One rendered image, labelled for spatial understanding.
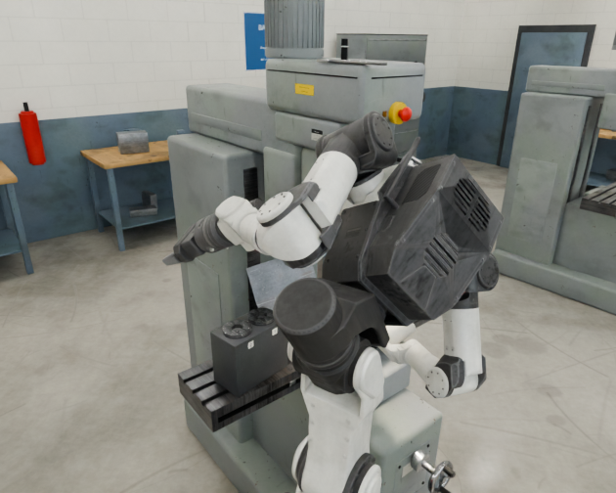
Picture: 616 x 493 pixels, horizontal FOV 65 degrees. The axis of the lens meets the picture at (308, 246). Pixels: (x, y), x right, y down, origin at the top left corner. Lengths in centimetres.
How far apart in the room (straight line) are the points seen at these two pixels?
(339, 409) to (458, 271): 37
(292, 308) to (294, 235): 13
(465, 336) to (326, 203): 56
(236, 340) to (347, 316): 68
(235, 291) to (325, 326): 122
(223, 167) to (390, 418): 107
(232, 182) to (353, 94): 66
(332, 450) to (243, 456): 131
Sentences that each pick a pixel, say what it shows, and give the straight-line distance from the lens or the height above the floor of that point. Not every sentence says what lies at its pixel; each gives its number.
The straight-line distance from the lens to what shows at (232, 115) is 195.
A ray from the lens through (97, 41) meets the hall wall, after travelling 561.
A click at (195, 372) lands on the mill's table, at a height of 94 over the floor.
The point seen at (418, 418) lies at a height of 74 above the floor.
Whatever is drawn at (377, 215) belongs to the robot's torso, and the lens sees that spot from 101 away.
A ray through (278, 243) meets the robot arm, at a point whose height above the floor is 161.
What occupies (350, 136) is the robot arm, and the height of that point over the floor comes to 177.
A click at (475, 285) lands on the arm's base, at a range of 121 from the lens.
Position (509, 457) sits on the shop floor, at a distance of 289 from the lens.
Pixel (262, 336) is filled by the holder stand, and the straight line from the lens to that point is 153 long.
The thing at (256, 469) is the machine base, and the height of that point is 20.
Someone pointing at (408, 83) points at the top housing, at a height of 184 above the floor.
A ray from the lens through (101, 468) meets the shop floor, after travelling 282.
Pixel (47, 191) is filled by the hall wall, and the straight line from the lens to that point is 562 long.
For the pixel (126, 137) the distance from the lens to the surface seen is 519.
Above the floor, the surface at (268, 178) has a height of 149.
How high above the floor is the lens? 195
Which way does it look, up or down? 23 degrees down
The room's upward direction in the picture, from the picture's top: 1 degrees clockwise
